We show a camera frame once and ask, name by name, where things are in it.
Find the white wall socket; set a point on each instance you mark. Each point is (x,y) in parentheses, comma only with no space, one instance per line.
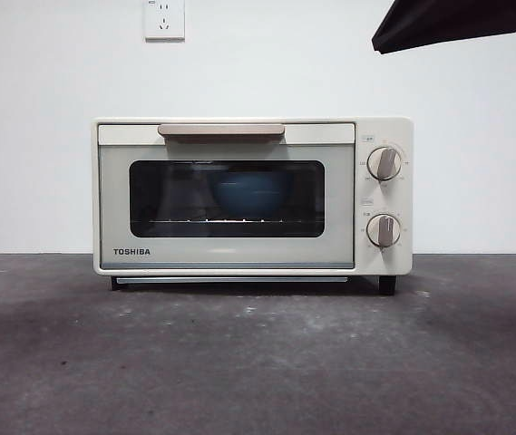
(164,20)

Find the blue ribbed bowl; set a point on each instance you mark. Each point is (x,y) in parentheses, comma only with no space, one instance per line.
(253,197)

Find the beige oven knob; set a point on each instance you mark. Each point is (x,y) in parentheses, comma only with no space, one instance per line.
(383,231)
(384,164)

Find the cream toaster oven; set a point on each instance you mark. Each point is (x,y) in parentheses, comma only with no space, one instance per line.
(384,260)

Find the oven door with glass window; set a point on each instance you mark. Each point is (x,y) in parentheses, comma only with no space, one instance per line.
(112,204)

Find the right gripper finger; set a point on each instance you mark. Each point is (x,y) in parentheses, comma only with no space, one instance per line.
(448,22)

